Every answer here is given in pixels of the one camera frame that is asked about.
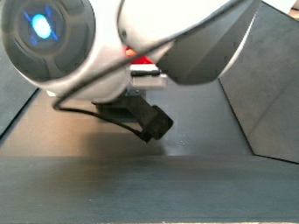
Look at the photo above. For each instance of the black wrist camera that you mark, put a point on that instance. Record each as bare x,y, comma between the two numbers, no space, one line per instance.
156,122

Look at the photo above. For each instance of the black curved cradle stand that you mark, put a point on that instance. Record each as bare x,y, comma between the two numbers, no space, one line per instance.
120,110

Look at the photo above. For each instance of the red peg board block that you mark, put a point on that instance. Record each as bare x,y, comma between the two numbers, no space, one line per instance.
141,60

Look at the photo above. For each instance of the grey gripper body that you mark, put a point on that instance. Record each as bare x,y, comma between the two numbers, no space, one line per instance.
147,77

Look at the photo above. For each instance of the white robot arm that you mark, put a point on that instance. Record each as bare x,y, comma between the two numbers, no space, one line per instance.
63,41

